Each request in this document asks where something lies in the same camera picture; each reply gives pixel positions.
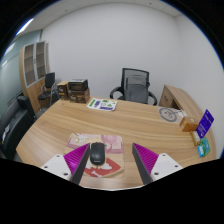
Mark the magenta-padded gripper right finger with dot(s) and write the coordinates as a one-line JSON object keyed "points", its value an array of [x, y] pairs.
{"points": [[146, 160]]}

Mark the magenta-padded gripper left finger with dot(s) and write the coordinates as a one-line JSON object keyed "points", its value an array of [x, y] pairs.
{"points": [[76, 160]]}

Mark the black computer mouse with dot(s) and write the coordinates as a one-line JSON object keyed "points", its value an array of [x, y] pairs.
{"points": [[97, 154]]}

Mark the small tan box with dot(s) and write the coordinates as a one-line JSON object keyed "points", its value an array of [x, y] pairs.
{"points": [[195, 138]]}

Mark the small blue box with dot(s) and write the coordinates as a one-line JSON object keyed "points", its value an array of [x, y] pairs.
{"points": [[200, 151]]}

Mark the orange-brown cardboard box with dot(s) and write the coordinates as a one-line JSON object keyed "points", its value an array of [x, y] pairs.
{"points": [[189, 124]]}

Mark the green flat pack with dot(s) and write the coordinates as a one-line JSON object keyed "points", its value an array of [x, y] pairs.
{"points": [[206, 146]]}

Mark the white leaflet with coloured print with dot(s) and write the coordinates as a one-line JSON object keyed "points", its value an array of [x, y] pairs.
{"points": [[102, 104]]}

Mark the dark brown cardboard box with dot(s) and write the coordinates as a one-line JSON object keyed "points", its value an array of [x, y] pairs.
{"points": [[79, 96]]}

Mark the purple retail package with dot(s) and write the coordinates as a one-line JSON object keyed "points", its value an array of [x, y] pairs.
{"points": [[205, 123]]}

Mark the wooden side desk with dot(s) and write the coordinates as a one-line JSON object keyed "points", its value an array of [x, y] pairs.
{"points": [[178, 96]]}

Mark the black leather sofa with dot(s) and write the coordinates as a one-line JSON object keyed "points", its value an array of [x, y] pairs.
{"points": [[15, 123]]}

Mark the grey backpack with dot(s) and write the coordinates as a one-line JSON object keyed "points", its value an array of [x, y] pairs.
{"points": [[136, 88]]}

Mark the black mesh office chair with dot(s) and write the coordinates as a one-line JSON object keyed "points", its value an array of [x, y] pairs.
{"points": [[116, 91]]}

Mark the black box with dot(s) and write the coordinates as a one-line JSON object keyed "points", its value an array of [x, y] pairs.
{"points": [[78, 84]]}

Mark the wooden shelf unit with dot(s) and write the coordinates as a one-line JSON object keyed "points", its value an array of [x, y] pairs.
{"points": [[31, 66]]}

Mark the ceiling light strip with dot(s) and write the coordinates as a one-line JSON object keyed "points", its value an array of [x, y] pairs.
{"points": [[24, 27]]}

